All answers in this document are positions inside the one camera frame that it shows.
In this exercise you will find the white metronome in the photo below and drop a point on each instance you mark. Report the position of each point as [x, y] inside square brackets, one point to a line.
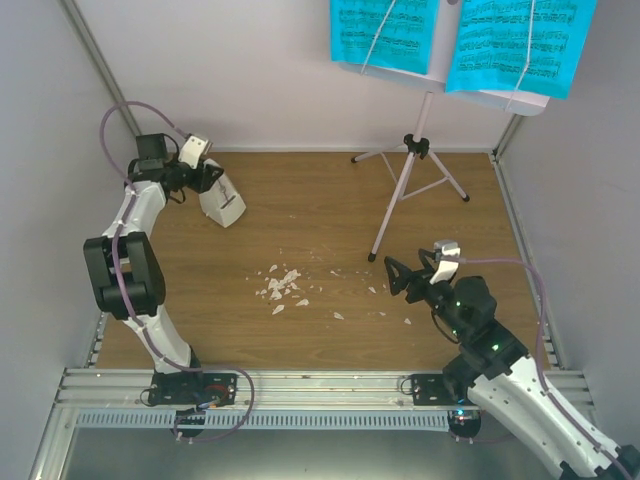
[223, 204]

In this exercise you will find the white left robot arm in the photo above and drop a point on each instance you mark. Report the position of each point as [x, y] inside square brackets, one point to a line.
[125, 275]

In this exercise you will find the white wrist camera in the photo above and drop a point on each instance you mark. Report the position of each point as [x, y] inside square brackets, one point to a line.
[447, 253]
[193, 149]

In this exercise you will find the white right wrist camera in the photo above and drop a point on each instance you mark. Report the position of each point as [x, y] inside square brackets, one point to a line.
[447, 253]

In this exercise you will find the white paper scrap pile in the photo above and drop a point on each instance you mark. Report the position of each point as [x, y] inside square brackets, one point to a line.
[324, 283]

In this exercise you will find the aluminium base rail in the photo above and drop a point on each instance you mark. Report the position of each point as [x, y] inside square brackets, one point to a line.
[274, 389]

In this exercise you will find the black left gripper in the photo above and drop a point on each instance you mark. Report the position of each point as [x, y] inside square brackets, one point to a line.
[205, 181]

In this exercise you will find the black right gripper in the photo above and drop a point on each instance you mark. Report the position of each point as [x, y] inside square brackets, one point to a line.
[418, 278]

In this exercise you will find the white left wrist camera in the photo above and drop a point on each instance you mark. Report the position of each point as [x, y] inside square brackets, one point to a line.
[193, 149]

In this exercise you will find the cyan sheet music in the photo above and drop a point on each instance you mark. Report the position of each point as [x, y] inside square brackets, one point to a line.
[519, 46]
[386, 34]

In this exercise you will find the white slotted cable duct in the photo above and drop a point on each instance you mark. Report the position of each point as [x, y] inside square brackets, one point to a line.
[274, 419]

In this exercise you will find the white tripod music stand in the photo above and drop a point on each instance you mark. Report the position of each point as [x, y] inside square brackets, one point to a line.
[432, 83]

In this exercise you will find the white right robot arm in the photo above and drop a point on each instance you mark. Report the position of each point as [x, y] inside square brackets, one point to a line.
[496, 372]

